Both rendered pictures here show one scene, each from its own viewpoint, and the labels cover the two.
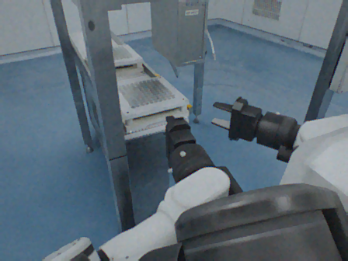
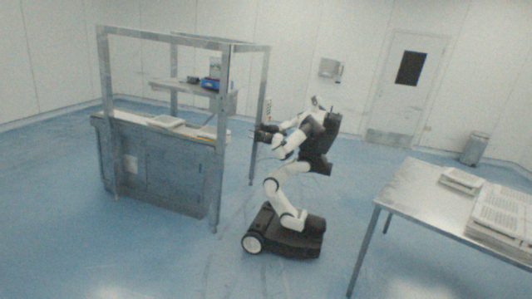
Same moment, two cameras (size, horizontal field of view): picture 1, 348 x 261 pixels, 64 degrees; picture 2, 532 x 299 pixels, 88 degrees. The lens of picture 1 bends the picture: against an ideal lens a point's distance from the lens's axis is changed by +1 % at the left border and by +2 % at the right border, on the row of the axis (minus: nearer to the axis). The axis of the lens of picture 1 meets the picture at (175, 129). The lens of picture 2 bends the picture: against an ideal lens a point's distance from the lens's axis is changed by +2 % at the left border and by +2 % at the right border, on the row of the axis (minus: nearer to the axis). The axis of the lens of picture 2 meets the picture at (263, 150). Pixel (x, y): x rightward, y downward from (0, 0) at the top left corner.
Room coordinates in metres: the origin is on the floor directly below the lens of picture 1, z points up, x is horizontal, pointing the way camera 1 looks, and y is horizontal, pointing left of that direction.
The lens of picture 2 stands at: (-0.88, 1.52, 1.73)
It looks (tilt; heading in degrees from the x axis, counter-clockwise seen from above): 22 degrees down; 311
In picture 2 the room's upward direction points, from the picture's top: 8 degrees clockwise
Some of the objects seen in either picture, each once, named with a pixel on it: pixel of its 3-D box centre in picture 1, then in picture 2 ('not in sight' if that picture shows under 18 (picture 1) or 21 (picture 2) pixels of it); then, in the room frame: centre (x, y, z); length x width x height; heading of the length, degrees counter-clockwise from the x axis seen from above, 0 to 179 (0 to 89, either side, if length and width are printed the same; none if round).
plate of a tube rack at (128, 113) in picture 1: (145, 95); (213, 132); (0.94, 0.11, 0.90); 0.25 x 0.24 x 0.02; 117
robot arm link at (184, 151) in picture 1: (183, 154); (262, 137); (0.48, -0.02, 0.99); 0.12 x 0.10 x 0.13; 17
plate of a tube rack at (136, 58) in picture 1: (112, 56); (165, 120); (1.36, 0.32, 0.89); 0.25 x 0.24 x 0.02; 116
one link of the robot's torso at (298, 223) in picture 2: not in sight; (293, 218); (0.18, -0.25, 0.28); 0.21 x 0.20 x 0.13; 26
